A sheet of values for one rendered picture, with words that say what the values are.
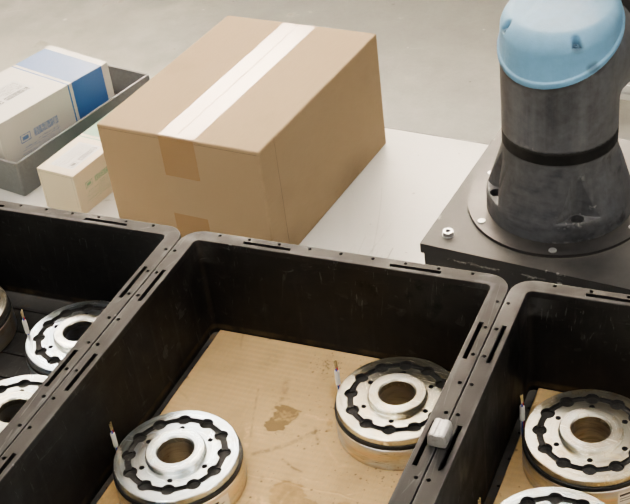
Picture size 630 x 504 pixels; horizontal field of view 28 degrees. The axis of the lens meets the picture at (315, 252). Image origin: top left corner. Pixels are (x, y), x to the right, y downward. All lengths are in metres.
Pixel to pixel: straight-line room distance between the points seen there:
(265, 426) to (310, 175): 0.49
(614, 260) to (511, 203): 0.12
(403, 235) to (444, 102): 1.74
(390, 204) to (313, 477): 0.60
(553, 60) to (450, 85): 2.10
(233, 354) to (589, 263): 0.37
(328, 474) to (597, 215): 0.43
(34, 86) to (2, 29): 2.27
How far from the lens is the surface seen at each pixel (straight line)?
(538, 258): 1.26
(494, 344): 0.95
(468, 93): 3.23
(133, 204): 1.51
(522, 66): 1.19
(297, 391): 1.08
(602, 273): 1.24
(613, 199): 1.28
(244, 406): 1.07
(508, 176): 1.27
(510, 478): 0.99
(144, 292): 1.06
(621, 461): 0.96
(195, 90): 1.51
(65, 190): 1.61
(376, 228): 1.49
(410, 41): 3.52
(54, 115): 1.73
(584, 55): 1.18
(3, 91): 1.76
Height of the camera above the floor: 1.54
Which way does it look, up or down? 35 degrees down
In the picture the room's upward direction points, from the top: 8 degrees counter-clockwise
